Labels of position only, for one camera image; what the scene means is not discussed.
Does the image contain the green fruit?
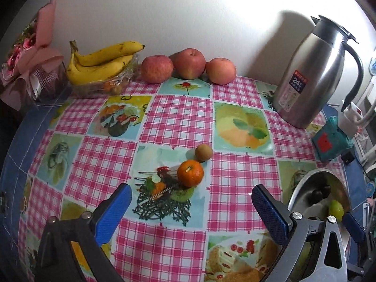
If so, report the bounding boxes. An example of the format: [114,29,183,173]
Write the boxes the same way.
[328,199,344,222]

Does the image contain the dark plum in bowl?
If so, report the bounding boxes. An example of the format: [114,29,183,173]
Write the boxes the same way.
[310,189,324,204]

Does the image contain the large steel bowl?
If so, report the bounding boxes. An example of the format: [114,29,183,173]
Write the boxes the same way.
[284,169,350,281]

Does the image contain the black power adapter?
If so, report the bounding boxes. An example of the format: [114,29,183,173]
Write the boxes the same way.
[341,151,355,165]

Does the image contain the orange mandarin near kiwi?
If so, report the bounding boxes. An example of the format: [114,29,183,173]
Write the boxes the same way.
[176,160,204,188]

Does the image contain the teal toy box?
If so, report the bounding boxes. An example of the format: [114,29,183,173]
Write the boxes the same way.
[312,116,354,162]

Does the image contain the pink checked fruit tablecloth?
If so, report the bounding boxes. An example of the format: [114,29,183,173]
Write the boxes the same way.
[0,74,368,282]

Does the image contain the brown kiwi fruit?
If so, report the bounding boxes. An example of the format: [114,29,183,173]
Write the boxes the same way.
[195,143,213,162]

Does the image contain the white lamp base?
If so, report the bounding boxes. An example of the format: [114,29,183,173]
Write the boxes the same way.
[338,102,375,139]

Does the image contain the clear plastic fruit tray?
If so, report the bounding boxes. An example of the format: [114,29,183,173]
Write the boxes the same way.
[66,54,138,98]

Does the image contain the yellow banana bunch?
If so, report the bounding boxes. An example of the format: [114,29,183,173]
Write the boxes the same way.
[66,41,145,85]

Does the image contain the red apple left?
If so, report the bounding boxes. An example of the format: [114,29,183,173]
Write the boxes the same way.
[141,55,174,84]

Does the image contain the red apple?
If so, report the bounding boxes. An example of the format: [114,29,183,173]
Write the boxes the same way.
[205,57,236,85]
[169,48,206,80]
[141,55,174,84]

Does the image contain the stainless steel thermos jug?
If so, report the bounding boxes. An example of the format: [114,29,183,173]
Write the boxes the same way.
[272,15,364,129]

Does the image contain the red apple right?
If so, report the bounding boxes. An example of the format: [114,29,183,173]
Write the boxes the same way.
[205,57,236,85]

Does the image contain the red apple middle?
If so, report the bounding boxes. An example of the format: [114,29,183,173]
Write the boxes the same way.
[169,48,206,80]

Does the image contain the pink flower bouquet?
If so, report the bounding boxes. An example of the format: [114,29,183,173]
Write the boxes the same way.
[1,0,64,110]

